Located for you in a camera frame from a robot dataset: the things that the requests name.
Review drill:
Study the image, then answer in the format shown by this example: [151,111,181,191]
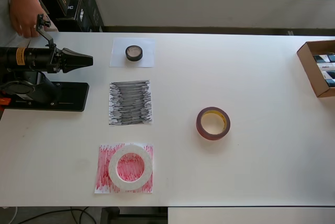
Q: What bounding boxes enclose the small dark blue box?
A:
[313,54,335,64]

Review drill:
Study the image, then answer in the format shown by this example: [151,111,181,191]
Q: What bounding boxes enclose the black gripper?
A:
[46,46,94,75]

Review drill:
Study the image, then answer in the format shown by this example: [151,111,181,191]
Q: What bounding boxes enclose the white tape roll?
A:
[108,144,154,193]

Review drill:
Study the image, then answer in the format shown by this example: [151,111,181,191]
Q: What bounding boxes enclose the small white labelled box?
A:
[316,62,335,72]

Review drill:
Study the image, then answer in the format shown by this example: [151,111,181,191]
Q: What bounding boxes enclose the plain white paper sheet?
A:
[109,38,155,68]

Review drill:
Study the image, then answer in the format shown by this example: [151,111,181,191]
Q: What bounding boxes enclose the white floor cable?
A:
[0,205,18,224]

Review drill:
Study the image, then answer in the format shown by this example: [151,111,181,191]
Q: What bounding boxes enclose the black scribbled paper sheet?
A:
[108,79,153,127]

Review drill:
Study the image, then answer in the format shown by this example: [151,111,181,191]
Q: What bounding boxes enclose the red tape roll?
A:
[195,106,231,141]

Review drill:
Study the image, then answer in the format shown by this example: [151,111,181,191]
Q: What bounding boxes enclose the black table leg frame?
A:
[100,207,168,224]

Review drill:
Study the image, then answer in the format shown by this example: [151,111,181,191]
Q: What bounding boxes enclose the small black white box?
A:
[321,71,335,88]

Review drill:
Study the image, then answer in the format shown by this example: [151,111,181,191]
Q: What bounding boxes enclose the open brown cardboard tray box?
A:
[297,40,335,98]

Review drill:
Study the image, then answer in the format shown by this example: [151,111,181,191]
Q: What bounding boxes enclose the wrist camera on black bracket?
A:
[33,13,57,51]

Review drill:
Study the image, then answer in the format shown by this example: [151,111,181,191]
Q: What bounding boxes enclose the black tape roll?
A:
[125,45,144,62]

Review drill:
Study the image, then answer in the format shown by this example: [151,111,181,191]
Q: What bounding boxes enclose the black floor cable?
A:
[39,206,104,224]

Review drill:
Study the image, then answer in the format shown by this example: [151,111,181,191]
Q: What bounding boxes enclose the red scribbled paper sheet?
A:
[94,142,154,195]

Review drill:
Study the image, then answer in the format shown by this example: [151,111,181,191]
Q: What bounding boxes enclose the black AOC carton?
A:
[74,0,105,33]

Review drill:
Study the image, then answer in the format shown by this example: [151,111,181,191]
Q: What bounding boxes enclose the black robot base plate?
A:
[0,81,90,113]

